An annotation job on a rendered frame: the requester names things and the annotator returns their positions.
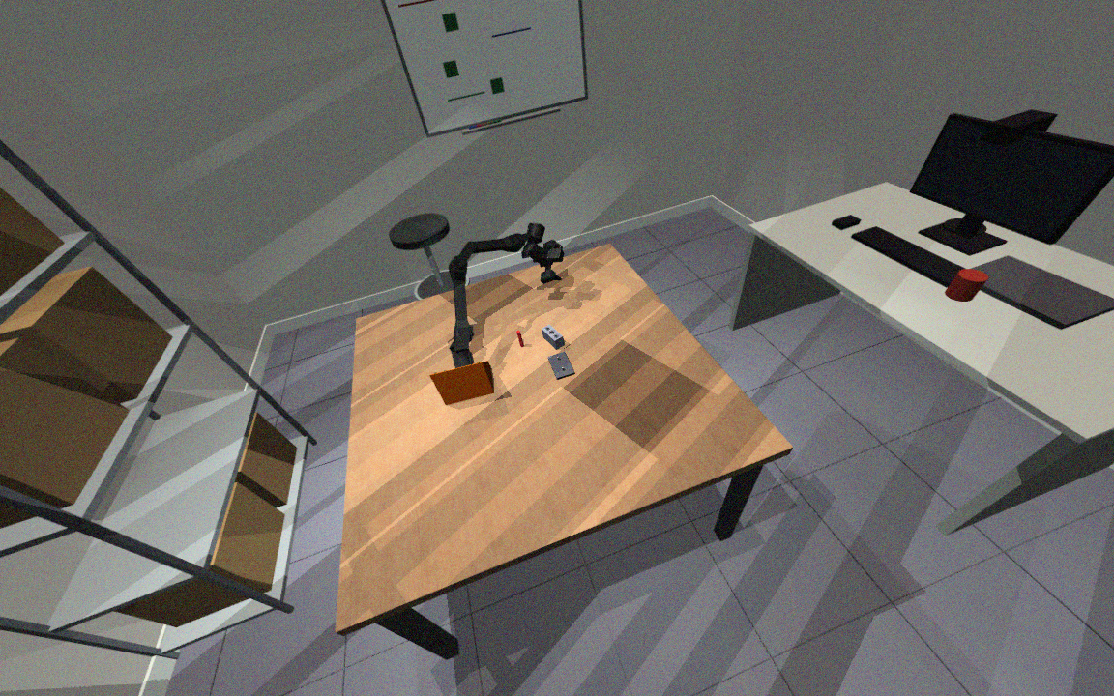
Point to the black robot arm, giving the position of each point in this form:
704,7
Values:
463,332

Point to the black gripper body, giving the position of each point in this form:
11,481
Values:
548,275

